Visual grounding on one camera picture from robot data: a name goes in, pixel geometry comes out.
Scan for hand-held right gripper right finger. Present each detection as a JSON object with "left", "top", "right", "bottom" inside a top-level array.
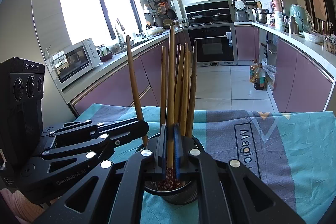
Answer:
[{"left": 173, "top": 123, "right": 306, "bottom": 224}]

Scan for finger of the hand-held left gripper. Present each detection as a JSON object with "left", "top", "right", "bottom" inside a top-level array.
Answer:
[
  {"left": 39, "top": 130, "right": 149, "bottom": 191},
  {"left": 42, "top": 120, "right": 150, "bottom": 141}
]

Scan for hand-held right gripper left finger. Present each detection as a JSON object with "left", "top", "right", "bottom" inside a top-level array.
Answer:
[{"left": 33, "top": 123, "right": 167, "bottom": 224}]

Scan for black mesh utensil holder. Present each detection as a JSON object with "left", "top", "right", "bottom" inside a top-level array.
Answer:
[{"left": 135, "top": 132, "right": 206, "bottom": 206}]

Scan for red-handled wooden chopstick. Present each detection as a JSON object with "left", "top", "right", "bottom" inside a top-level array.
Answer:
[
  {"left": 167, "top": 25, "right": 176, "bottom": 189},
  {"left": 126, "top": 35, "right": 149, "bottom": 147}
]

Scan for bundle of wooden chopsticks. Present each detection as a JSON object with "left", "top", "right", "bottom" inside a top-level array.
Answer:
[{"left": 160, "top": 41, "right": 198, "bottom": 139}]

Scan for person's left forearm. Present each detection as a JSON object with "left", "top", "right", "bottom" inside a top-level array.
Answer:
[{"left": 0, "top": 187, "right": 45, "bottom": 223}]

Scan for purple base cabinets with sink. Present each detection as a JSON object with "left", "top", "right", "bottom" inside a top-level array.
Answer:
[{"left": 60, "top": 30, "right": 195, "bottom": 117}]

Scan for white microwave oven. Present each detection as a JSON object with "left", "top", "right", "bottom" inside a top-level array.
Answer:
[{"left": 50, "top": 38, "right": 101, "bottom": 90}]

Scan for grey refrigerator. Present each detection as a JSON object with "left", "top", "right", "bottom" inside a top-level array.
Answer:
[{"left": 0, "top": 0, "right": 79, "bottom": 122}]

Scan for steel sink faucet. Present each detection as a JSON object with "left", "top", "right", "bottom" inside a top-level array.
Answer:
[{"left": 115, "top": 18, "right": 126, "bottom": 50}]

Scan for teal and grey printed cloth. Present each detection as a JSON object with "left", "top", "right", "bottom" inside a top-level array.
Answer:
[{"left": 70, "top": 103, "right": 336, "bottom": 224}]

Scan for white casserole pot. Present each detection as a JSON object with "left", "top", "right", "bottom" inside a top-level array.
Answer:
[{"left": 148, "top": 26, "right": 164, "bottom": 37}]

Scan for oil bottles on floor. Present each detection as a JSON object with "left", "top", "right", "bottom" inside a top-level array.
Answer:
[{"left": 253, "top": 63, "right": 266, "bottom": 90}]

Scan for yellow cooking oil bottle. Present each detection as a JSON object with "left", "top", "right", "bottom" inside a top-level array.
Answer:
[{"left": 249, "top": 59, "right": 260, "bottom": 83}]

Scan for kitchen window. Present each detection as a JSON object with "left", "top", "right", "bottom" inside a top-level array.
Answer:
[{"left": 56, "top": 0, "right": 139, "bottom": 46}]

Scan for black built-in oven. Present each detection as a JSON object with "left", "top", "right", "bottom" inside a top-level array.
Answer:
[{"left": 188, "top": 23, "right": 238, "bottom": 66}]

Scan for white plastic bag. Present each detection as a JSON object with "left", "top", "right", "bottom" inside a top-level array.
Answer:
[{"left": 262, "top": 64, "right": 277, "bottom": 85}]

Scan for black wok with lid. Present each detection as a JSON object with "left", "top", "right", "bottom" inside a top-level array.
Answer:
[
  {"left": 210, "top": 13, "right": 228, "bottom": 22},
  {"left": 188, "top": 13, "right": 206, "bottom": 24}
]

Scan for black range hood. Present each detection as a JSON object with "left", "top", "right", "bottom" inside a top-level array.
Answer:
[{"left": 184, "top": 0, "right": 233, "bottom": 24}]

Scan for white rice cooker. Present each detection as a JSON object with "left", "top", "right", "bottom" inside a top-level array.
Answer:
[{"left": 232, "top": 0, "right": 250, "bottom": 22}]

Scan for stainless steel pot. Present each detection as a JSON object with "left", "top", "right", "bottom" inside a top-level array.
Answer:
[{"left": 253, "top": 9, "right": 269, "bottom": 24}]

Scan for grey thermos bottle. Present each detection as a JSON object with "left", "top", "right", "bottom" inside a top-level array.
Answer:
[{"left": 288, "top": 16, "right": 299, "bottom": 35}]

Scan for pink kettle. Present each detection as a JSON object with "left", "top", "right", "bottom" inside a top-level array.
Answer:
[{"left": 271, "top": 0, "right": 283, "bottom": 13}]

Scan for teal wrapped appliance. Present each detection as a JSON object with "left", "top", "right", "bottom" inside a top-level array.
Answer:
[{"left": 290, "top": 4, "right": 314, "bottom": 31}]

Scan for clear plastic container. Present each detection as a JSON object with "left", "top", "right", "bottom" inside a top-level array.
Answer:
[{"left": 324, "top": 36, "right": 336, "bottom": 52}]

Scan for framed wall painting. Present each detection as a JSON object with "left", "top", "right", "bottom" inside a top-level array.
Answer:
[{"left": 310, "top": 0, "right": 327, "bottom": 22}]

